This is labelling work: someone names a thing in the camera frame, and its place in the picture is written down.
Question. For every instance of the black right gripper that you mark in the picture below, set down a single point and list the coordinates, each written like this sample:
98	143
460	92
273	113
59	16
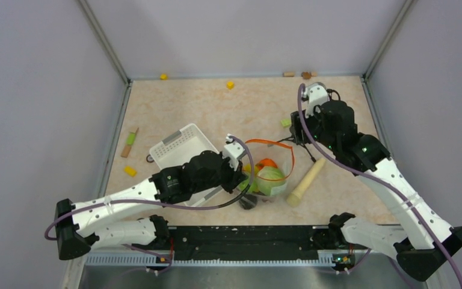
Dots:
316	114

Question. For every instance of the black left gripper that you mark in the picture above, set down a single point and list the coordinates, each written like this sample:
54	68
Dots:
236	177

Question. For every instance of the yellow fruit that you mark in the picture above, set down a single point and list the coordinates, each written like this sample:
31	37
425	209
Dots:
251	169

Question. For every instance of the white plastic basket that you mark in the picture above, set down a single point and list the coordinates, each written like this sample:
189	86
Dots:
177	149

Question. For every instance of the green pepper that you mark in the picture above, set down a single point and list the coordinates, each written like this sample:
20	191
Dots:
251	183

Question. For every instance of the orange tangerine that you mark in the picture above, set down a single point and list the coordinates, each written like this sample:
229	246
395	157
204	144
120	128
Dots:
266	162

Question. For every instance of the pale green cabbage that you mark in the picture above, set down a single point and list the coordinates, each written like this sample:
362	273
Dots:
271	181

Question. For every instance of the clear zip bag orange zipper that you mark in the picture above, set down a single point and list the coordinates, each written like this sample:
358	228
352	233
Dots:
281	153

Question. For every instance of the microphone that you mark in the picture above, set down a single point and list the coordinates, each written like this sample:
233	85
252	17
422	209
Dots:
303	130

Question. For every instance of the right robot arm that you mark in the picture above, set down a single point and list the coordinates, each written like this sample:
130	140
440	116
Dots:
425	241

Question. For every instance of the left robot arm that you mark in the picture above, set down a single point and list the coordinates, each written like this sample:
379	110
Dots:
84	226

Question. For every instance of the light green block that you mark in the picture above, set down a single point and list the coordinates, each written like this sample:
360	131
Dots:
285	123

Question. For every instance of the yellow block left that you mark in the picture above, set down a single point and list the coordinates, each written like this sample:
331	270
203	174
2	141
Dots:
130	171

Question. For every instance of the green and wood stick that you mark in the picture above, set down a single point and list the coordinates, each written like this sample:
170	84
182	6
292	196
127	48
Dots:
130	139

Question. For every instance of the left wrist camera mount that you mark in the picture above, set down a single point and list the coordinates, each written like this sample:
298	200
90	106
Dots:
233	151

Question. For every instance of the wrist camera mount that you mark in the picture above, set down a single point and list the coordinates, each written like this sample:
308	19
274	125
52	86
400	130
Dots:
314	94
233	151

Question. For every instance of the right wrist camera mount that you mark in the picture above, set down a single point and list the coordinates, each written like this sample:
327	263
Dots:
314	94

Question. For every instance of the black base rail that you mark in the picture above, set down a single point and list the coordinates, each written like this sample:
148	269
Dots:
245	243

